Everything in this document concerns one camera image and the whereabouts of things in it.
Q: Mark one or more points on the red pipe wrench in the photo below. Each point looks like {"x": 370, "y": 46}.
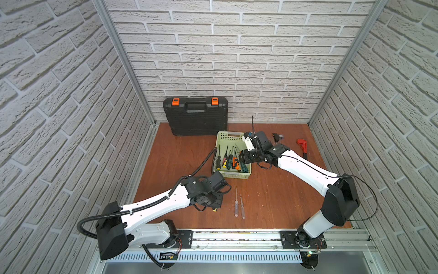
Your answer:
{"x": 303, "y": 144}

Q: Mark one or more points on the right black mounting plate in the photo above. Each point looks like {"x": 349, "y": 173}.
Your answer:
{"x": 289, "y": 239}

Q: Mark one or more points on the clear handle screwdriver small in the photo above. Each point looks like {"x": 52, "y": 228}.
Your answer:
{"x": 242, "y": 208}

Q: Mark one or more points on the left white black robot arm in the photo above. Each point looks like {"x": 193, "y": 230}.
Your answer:
{"x": 122, "y": 226}

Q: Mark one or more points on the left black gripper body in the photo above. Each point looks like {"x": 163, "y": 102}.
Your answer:
{"x": 210, "y": 198}

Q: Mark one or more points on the black yellow dotted screwdriver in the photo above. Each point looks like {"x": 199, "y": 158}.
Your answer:
{"x": 218, "y": 164}

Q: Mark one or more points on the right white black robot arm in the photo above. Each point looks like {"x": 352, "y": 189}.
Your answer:
{"x": 339, "y": 191}

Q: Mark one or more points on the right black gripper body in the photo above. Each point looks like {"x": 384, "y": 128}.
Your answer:
{"x": 253, "y": 156}

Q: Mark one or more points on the light green plastic bin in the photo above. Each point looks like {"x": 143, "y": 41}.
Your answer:
{"x": 231, "y": 139}

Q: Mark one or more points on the small black metal clamp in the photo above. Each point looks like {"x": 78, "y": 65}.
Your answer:
{"x": 277, "y": 137}

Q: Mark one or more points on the orange handle screwdriver slim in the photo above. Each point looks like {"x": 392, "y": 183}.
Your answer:
{"x": 235, "y": 153}

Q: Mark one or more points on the black mounting plate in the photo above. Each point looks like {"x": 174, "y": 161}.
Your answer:
{"x": 289, "y": 239}
{"x": 182, "y": 238}

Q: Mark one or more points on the clear handle screwdriver large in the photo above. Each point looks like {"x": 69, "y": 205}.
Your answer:
{"x": 236, "y": 203}

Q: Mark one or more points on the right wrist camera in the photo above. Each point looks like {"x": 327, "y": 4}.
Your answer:
{"x": 248, "y": 142}

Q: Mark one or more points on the black plastic tool case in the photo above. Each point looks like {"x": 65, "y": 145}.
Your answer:
{"x": 200, "y": 116}

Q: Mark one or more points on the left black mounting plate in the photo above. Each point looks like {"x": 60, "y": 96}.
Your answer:
{"x": 182, "y": 238}

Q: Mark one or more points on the orange black stubby screwdriver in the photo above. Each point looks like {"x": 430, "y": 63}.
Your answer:
{"x": 234, "y": 162}

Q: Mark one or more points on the green black large screwdriver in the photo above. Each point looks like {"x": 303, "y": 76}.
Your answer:
{"x": 243, "y": 167}

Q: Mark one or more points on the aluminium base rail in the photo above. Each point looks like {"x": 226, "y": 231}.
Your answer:
{"x": 264, "y": 239}

